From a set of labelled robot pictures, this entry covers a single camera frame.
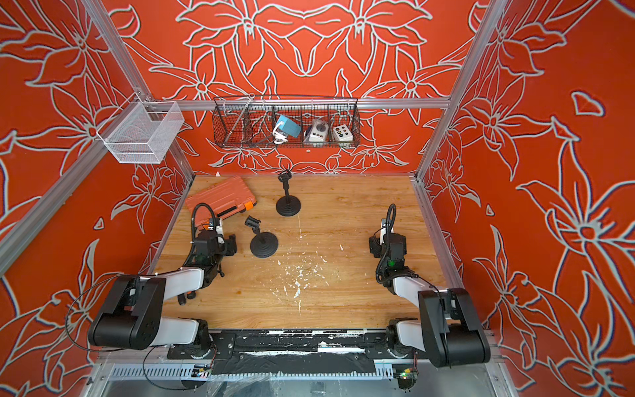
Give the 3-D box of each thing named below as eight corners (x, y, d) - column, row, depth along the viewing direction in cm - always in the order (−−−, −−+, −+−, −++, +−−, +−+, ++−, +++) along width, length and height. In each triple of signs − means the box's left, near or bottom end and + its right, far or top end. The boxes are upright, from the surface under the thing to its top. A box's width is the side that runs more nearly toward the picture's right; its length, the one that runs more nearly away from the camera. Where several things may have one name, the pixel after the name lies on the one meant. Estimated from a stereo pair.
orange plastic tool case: (202, 234, 100) (198, 227, 96) (188, 205, 110) (183, 198, 106) (257, 204, 110) (255, 197, 106) (239, 181, 120) (237, 174, 116)
